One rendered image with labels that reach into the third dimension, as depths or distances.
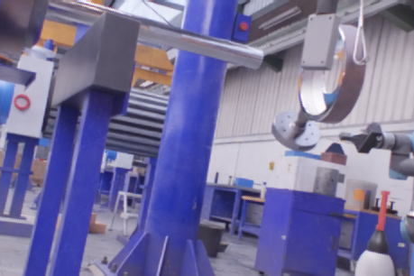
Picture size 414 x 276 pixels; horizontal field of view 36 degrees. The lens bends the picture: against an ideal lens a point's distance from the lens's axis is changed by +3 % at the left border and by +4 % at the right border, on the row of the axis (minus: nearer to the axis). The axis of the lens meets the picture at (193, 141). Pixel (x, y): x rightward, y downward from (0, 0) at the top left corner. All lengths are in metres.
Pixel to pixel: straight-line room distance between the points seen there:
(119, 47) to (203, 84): 2.57
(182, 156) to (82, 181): 2.48
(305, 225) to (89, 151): 4.02
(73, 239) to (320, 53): 0.70
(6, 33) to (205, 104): 1.96
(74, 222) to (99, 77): 0.29
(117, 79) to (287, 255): 4.04
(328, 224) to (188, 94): 2.01
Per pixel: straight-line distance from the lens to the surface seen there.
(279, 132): 2.56
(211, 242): 6.22
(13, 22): 1.97
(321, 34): 1.53
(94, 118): 1.27
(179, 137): 3.73
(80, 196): 1.27
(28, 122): 5.51
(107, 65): 1.21
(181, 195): 3.71
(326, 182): 5.35
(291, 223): 5.13
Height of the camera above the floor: 0.56
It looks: 5 degrees up
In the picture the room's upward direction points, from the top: 10 degrees clockwise
